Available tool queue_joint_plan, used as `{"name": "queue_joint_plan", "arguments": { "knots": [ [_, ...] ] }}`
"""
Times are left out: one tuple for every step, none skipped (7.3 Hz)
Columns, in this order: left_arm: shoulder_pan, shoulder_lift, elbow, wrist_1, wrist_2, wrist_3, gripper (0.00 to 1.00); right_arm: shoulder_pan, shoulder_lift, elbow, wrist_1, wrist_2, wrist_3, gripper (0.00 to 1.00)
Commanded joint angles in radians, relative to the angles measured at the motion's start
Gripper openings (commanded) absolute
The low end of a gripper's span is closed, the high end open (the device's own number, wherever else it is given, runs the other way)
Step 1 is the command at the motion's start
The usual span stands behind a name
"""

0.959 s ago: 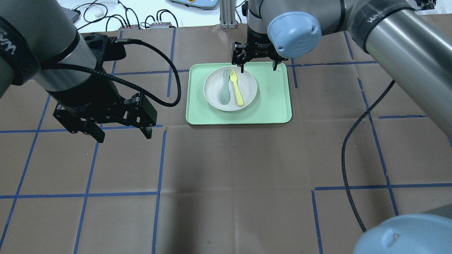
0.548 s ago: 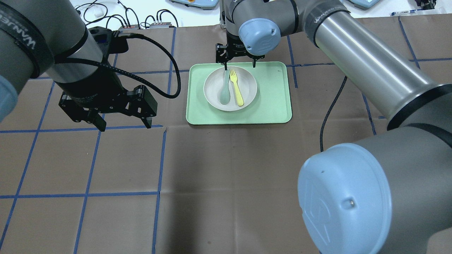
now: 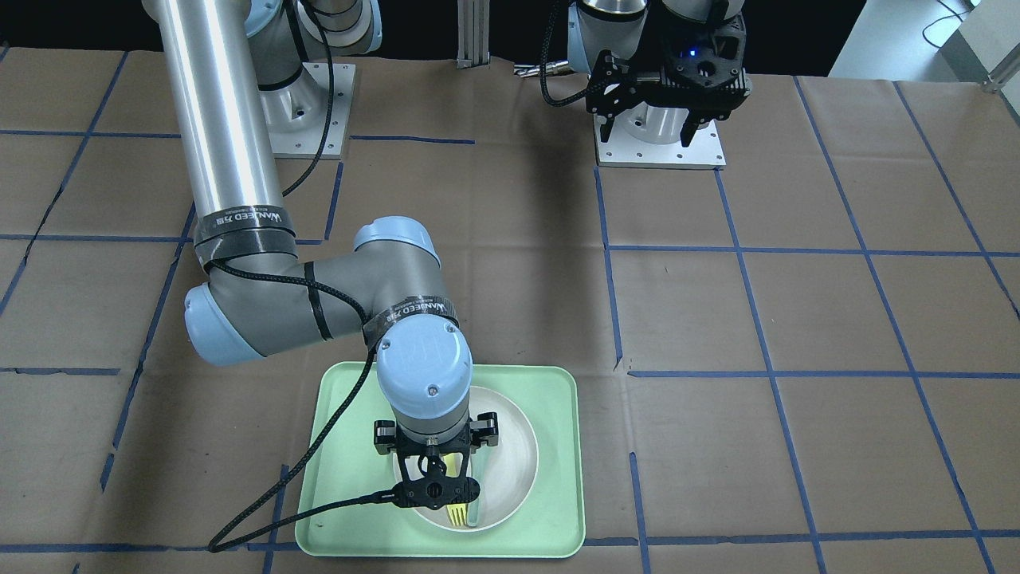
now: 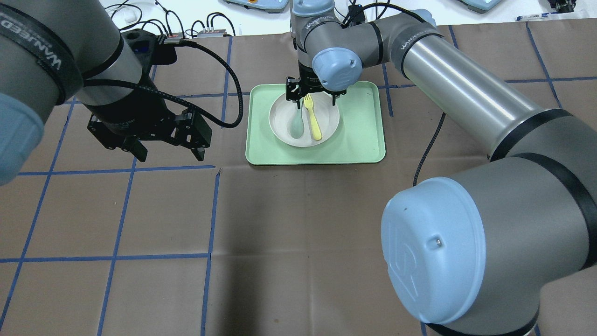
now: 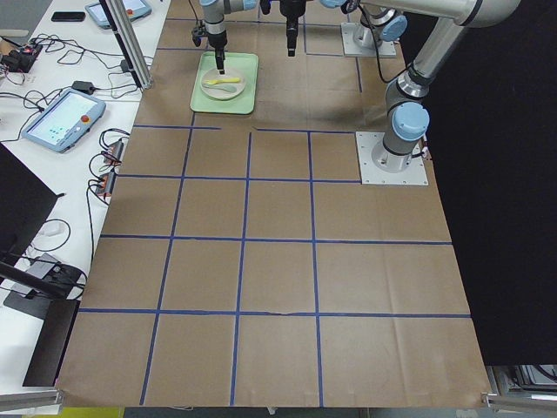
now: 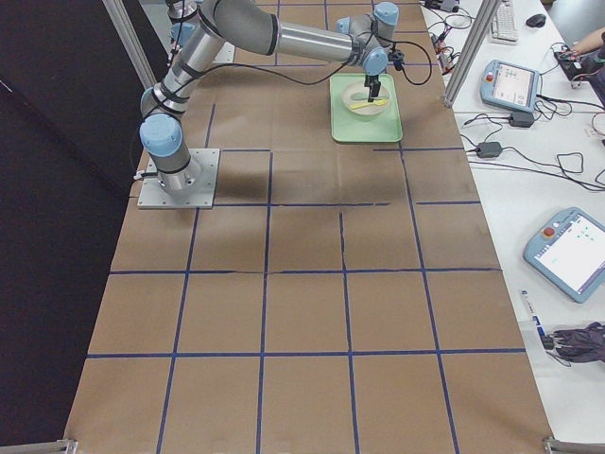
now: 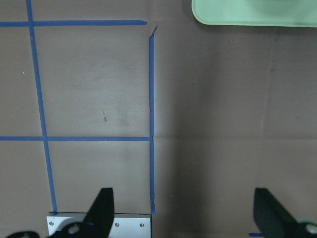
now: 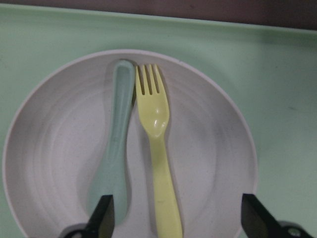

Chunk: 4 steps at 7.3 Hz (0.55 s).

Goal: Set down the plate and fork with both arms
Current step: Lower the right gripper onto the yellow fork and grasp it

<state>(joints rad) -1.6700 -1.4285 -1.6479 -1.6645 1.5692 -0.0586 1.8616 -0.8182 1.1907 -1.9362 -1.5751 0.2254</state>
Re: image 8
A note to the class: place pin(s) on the white round plate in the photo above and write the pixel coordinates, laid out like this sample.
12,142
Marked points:
59,134

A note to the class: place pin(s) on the light green tray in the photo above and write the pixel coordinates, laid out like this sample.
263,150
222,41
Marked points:
269,72

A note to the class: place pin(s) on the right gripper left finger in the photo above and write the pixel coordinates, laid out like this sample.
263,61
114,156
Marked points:
100,224

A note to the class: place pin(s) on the yellow plastic fork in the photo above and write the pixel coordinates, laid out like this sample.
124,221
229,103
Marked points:
153,109

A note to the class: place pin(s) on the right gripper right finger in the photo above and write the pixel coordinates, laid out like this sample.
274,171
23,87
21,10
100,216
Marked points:
257,222

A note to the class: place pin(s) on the teal plastic spoon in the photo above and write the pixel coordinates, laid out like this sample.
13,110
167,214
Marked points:
110,176

